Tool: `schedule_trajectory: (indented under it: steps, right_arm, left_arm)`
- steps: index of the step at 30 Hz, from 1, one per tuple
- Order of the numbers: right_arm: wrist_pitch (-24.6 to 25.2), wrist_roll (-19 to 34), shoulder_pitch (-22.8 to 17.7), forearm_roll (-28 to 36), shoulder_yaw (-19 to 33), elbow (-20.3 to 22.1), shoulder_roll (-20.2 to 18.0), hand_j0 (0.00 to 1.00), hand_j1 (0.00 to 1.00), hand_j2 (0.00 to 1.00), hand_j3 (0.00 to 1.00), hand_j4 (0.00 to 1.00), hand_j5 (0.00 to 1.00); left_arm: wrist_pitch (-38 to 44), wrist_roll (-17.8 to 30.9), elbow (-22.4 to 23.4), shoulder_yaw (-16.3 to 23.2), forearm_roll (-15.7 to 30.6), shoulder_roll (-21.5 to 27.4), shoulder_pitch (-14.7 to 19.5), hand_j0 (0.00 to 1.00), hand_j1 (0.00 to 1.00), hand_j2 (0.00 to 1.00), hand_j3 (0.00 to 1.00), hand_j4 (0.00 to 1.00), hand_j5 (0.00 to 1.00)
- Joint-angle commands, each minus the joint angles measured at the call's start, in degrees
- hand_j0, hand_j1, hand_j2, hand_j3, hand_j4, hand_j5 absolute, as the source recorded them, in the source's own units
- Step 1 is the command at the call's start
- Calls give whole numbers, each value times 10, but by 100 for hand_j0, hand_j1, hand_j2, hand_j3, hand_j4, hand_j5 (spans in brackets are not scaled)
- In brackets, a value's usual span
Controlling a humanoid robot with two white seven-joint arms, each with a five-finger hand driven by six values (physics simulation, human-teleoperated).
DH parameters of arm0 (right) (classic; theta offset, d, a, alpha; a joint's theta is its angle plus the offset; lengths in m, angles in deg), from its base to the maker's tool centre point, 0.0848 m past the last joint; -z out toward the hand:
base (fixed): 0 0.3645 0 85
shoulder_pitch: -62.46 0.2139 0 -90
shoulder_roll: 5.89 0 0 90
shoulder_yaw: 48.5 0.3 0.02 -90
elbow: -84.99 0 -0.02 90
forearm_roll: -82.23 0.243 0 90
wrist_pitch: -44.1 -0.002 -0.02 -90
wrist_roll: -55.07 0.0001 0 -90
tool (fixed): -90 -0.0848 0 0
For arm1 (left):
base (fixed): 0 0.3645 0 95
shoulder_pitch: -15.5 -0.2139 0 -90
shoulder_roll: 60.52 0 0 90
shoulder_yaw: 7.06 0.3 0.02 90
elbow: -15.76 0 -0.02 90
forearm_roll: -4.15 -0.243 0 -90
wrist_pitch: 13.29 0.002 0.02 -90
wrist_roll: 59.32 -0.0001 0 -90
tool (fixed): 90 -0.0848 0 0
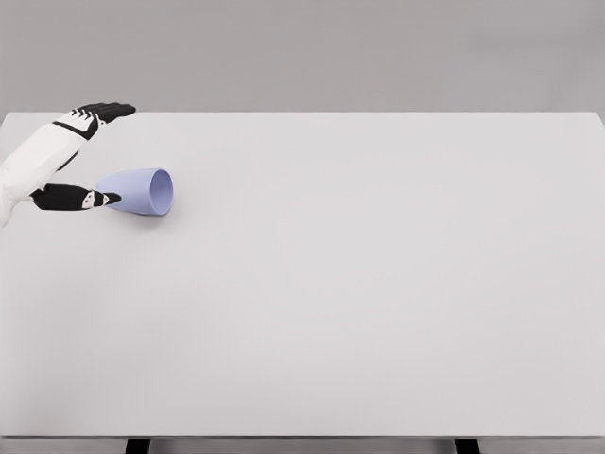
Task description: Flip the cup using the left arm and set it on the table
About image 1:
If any lavender plastic cup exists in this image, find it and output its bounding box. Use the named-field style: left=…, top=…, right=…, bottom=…
left=95, top=167, right=175, bottom=218

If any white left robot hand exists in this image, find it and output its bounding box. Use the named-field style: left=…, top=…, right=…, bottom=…
left=6, top=101, right=137, bottom=213

